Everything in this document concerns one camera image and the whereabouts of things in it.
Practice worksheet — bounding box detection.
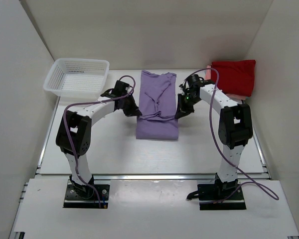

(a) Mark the purple t shirt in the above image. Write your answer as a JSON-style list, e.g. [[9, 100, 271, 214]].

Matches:
[[136, 70, 179, 141]]

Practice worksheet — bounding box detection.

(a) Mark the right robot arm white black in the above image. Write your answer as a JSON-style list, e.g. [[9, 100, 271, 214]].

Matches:
[[175, 74, 253, 201]]

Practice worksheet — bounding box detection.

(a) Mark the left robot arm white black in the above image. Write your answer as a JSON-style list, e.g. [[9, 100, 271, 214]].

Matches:
[[56, 75, 142, 202]]

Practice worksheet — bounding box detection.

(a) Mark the pink folded t shirt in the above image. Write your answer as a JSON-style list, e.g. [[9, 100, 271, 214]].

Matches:
[[205, 69, 248, 101]]

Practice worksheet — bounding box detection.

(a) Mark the red folded t shirt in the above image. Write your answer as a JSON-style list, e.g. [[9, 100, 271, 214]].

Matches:
[[211, 60, 256, 97]]

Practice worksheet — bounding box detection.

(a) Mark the white plastic basket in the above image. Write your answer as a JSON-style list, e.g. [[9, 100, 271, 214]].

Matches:
[[43, 58, 110, 99]]

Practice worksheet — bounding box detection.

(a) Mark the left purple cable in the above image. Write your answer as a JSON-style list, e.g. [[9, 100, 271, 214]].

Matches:
[[64, 75, 137, 209]]

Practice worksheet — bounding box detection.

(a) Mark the purple cable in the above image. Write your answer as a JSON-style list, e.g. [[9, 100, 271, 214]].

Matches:
[[64, 75, 137, 209], [181, 69, 280, 205]]

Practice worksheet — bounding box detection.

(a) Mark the aluminium rail frame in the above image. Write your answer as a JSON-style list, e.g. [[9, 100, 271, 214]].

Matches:
[[10, 100, 299, 239]]

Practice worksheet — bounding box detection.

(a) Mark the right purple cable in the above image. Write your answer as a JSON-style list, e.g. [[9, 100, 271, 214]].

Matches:
[[181, 69, 280, 205]]

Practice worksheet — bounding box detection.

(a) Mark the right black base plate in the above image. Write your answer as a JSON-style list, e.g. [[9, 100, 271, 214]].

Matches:
[[197, 184, 247, 211]]

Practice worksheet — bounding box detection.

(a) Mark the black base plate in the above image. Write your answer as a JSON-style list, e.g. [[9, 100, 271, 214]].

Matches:
[[63, 181, 110, 209], [197, 184, 247, 211]]

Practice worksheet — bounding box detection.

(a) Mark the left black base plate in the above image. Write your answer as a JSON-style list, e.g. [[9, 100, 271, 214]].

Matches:
[[63, 181, 110, 209]]

